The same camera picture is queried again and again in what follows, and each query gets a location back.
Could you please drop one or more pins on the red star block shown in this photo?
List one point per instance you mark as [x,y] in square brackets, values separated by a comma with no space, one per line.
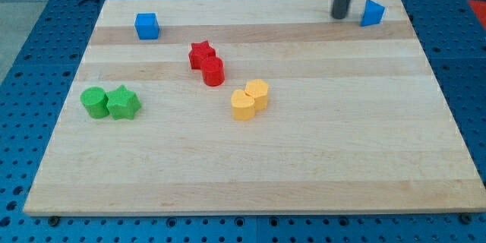
[200,51]

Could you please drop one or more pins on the blue cube block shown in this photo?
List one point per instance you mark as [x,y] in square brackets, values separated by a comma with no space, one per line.
[147,26]

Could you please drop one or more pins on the light wooden board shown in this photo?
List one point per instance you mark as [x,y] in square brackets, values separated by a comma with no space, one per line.
[356,122]

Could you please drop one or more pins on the green cylinder block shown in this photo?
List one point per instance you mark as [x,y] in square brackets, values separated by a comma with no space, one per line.
[94,100]

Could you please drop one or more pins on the blue triangular prism block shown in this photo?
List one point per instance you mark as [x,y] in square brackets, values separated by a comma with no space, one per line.
[373,13]

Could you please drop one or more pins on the red cylinder block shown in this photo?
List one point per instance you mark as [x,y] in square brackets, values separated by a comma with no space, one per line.
[212,69]

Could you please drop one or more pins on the green star block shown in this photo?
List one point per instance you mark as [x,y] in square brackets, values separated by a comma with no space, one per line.
[122,103]

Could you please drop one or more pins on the yellow heart block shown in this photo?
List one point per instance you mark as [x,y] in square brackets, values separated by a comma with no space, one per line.
[243,106]

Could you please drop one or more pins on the yellow hexagon block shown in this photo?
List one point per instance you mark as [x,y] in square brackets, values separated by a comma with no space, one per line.
[258,90]

